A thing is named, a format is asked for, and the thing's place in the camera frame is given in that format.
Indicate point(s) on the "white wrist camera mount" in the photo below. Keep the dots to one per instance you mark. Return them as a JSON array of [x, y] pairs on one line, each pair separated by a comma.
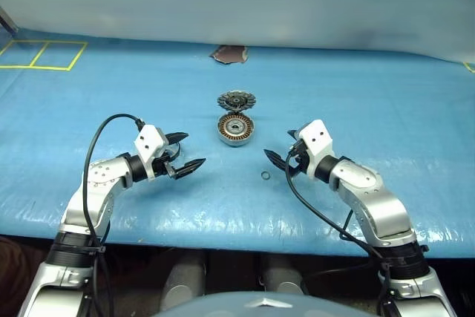
[[148, 142], [315, 140]]

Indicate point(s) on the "finned black motor rotor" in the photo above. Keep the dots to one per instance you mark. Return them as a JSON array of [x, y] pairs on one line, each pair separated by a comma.
[[236, 100]]

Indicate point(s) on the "grey metal bar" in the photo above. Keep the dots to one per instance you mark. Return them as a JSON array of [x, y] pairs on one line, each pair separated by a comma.
[[8, 19]]

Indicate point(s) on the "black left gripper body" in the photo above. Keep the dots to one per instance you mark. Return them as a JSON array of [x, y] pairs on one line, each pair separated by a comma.
[[163, 166]]

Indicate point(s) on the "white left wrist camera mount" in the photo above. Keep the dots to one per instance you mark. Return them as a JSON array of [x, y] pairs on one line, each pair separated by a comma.
[[148, 142]]

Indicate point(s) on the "grey rounded robot leg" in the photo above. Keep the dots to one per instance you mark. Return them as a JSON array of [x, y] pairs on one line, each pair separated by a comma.
[[183, 280], [282, 276]]

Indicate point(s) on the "blue plastic table cover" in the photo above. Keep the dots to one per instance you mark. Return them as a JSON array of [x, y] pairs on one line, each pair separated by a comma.
[[334, 90]]

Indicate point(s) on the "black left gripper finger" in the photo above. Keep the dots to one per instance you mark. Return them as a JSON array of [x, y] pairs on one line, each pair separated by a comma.
[[177, 137], [187, 168]]

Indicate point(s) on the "yellow tape double square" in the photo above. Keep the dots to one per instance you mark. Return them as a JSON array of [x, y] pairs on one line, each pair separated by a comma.
[[38, 54]]

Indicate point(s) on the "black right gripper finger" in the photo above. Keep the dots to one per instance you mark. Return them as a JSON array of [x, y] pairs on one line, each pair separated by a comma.
[[276, 159], [294, 134]]

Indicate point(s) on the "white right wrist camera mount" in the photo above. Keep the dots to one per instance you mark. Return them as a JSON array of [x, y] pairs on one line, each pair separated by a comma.
[[315, 140]]

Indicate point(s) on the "grey robot torso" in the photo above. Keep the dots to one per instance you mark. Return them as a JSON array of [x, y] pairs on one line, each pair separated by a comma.
[[259, 306]]

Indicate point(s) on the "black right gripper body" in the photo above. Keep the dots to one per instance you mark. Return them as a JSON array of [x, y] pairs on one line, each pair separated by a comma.
[[298, 157]]

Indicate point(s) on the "silver motor stator copper windings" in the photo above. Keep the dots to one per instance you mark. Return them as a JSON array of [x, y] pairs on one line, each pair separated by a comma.
[[235, 130]]

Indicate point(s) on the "brown torn cover patch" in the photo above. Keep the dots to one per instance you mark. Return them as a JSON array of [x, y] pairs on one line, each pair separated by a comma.
[[228, 54]]

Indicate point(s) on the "dark brown rounded shape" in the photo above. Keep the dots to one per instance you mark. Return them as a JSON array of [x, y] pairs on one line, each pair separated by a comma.
[[18, 276]]

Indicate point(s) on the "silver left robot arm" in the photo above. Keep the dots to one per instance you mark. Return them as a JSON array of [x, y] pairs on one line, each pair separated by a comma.
[[92, 198]]

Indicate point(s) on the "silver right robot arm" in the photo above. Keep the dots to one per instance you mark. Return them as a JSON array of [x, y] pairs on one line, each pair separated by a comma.
[[375, 202]]

